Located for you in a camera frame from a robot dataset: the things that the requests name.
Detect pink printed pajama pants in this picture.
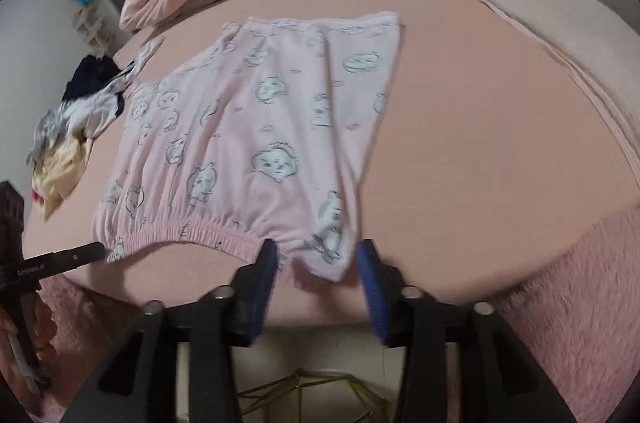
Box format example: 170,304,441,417
91,10,405,284

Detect pale yellow garment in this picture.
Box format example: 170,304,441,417
32,136,96,221

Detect person's left hand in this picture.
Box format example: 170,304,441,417
0,298,57,384

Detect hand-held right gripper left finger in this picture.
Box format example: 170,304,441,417
60,238,279,423

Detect white shelf unit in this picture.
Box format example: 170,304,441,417
70,0,118,54

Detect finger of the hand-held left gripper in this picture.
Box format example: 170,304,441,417
47,242,107,278

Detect grey striped garment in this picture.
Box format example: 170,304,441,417
30,100,96,164

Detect gold wire rack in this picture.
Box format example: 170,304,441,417
235,368,391,423

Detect bed with pink sheet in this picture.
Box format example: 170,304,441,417
22,0,638,326

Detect pink fuzzy clothing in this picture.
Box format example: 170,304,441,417
492,208,640,423

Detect white grey garment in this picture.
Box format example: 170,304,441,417
82,36,166,139

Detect dark navy garment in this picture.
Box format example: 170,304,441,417
62,54,126,119

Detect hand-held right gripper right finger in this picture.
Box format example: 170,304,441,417
356,238,576,423

